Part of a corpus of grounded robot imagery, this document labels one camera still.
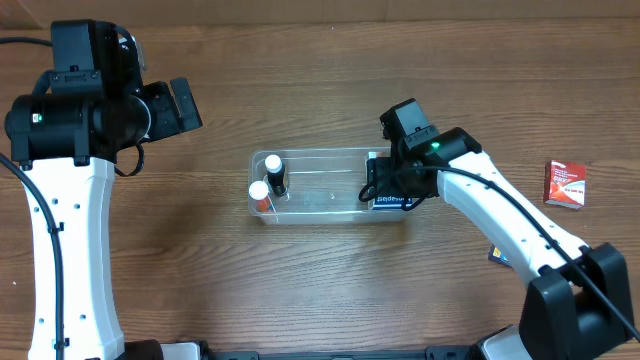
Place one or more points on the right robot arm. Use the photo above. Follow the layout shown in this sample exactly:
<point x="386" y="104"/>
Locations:
<point x="578" y="299"/>

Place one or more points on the blue yellow VapoDrops box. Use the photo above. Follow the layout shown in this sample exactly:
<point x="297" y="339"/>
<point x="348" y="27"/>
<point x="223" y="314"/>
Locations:
<point x="497" y="256"/>

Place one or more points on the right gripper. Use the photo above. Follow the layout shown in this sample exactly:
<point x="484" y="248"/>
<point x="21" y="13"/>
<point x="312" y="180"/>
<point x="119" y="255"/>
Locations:
<point x="378" y="178"/>

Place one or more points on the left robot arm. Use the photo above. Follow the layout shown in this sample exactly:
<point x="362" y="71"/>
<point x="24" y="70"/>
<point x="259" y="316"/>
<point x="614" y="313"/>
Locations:
<point x="65" y="137"/>

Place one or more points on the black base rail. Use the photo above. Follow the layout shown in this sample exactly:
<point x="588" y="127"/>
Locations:
<point x="340" y="354"/>

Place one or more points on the clear plastic container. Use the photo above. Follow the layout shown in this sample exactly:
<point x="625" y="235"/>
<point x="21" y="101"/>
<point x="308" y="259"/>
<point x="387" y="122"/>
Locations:
<point x="323" y="188"/>

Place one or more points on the white and navy medicine box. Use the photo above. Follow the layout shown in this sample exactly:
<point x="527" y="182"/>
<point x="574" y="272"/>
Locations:
<point x="389" y="203"/>

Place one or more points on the red medicine box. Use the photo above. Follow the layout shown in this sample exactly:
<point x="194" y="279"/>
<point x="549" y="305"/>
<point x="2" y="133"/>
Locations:
<point x="565" y="184"/>

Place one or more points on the orange tube white cap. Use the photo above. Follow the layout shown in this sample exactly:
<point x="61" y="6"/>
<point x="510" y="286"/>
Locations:
<point x="261" y="196"/>

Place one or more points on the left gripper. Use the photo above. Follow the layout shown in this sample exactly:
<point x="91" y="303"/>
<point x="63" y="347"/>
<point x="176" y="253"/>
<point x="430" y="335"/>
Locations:
<point x="185" y="103"/>

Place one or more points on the black bottle white cap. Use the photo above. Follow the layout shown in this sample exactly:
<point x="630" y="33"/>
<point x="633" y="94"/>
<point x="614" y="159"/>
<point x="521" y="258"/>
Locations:
<point x="276" y="174"/>

